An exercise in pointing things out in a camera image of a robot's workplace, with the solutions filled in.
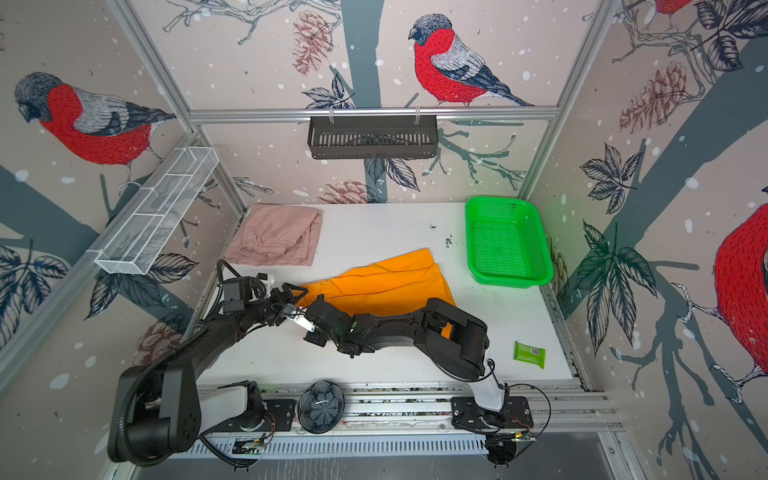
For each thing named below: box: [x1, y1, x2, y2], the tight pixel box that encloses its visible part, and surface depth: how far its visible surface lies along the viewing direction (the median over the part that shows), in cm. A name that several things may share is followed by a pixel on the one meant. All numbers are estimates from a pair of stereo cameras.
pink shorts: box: [223, 204, 323, 267], surface depth 109 cm
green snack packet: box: [513, 341, 546, 369], surface depth 84 cm
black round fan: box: [298, 380, 346, 434], surface depth 75 cm
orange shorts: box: [296, 248, 456, 338], surface depth 97 cm
